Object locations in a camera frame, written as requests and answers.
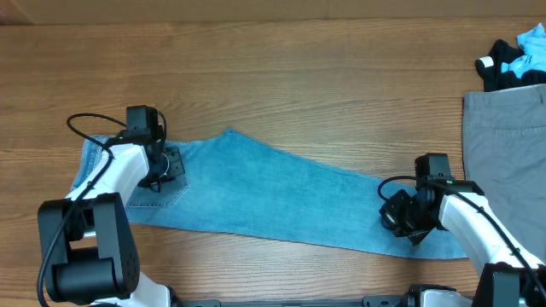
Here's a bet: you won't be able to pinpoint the blue denim jeans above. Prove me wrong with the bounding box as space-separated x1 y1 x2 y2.
71 128 468 260

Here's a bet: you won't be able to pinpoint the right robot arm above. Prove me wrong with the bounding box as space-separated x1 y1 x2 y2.
380 153 545 307

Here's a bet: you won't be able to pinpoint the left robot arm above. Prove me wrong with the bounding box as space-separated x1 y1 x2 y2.
36 105 185 307

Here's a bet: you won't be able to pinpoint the grey trousers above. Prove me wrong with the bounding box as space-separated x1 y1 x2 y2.
462 84 545 260

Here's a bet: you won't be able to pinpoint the black garment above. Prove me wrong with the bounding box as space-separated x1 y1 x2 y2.
474 39 545 92

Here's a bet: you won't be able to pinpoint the light blue cloth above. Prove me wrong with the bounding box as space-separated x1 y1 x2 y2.
501 23 545 79

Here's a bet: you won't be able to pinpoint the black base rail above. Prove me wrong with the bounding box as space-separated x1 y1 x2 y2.
171 295 418 307

